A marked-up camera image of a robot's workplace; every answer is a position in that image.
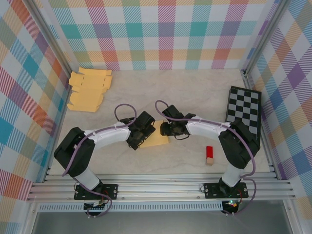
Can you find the yellow paper box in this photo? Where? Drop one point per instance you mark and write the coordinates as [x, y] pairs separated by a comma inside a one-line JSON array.
[[85, 100], [156, 139]]

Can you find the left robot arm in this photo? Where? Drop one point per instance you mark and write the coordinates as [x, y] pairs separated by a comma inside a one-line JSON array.
[[109, 135]]

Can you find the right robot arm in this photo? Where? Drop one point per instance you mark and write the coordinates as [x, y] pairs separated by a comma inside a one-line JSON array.
[[207, 129]]

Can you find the red block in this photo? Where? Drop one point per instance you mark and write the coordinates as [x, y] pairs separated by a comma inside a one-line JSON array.
[[209, 152]]

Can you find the black and grey checkerboard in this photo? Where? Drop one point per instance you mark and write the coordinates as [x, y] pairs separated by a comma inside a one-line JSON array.
[[243, 107]]

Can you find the small circuit board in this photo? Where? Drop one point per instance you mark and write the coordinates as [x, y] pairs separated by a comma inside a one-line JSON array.
[[96, 206], [231, 204]]

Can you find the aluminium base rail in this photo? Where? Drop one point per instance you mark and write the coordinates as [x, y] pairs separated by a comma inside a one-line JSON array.
[[158, 189]]

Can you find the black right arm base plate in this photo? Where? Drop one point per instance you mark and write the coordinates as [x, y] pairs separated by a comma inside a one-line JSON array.
[[210, 190]]

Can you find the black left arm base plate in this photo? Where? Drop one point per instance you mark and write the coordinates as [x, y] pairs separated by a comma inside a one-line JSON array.
[[111, 191]]

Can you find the aluminium side rail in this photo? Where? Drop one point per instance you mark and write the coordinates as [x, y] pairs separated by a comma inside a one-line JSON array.
[[59, 126], [262, 126]]

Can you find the aluminium corner post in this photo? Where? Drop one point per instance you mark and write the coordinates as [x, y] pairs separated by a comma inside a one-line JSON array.
[[264, 39], [51, 41]]

